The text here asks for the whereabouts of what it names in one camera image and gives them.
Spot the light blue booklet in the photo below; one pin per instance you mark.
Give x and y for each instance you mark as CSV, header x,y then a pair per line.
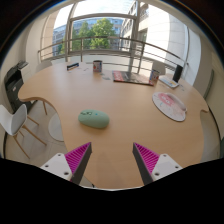
x,y
168,81

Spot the metal balcony railing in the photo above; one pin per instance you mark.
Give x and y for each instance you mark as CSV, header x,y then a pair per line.
x,y
100,38

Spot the black office printer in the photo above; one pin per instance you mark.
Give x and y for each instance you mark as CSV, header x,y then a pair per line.
x,y
15,85

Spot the round white pink mouse pad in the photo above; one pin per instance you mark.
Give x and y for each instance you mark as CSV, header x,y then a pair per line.
x,y
168,106

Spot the black cylinder speaker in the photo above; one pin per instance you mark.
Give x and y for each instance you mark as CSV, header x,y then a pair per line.
x,y
177,73

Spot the white chair with wooden legs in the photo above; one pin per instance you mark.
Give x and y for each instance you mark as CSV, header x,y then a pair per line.
x,y
13,120

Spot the mint green computer mouse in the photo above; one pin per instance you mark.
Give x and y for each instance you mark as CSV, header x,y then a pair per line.
x,y
94,119

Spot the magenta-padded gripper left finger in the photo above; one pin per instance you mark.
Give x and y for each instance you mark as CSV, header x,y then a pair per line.
x,y
63,165

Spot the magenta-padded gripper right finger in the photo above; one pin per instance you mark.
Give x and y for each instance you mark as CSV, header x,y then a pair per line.
x,y
160,165

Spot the red and grey magazine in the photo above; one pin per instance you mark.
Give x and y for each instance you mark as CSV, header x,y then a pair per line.
x,y
131,77

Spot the small black blue box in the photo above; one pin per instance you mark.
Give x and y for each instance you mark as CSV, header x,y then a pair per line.
x,y
73,66

